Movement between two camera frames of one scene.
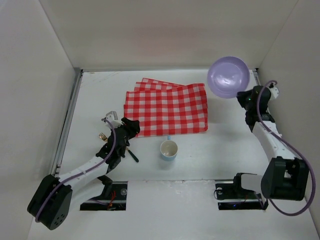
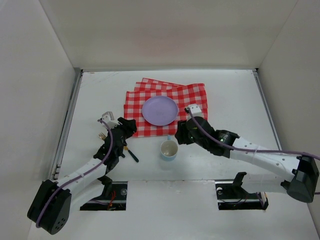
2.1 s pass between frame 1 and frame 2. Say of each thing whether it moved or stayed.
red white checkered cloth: stayed
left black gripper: stayed
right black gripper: moved
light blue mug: stayed
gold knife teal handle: stayed
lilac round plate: moved
